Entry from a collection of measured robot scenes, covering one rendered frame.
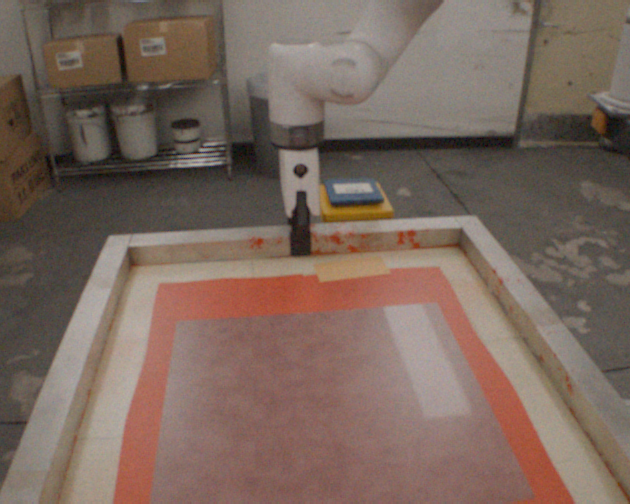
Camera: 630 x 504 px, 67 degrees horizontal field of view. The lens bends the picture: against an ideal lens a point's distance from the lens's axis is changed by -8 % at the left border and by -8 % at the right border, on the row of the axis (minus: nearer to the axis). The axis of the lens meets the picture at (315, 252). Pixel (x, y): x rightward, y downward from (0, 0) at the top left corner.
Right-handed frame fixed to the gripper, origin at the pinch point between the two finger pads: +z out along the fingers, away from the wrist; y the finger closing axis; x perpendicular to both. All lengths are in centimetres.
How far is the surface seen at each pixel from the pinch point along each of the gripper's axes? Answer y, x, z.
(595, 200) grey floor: 205, -217, 99
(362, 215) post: 12.6, -12.5, 3.5
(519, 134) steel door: 308, -208, 86
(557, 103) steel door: 315, -244, 61
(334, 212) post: 12.9, -7.4, 2.7
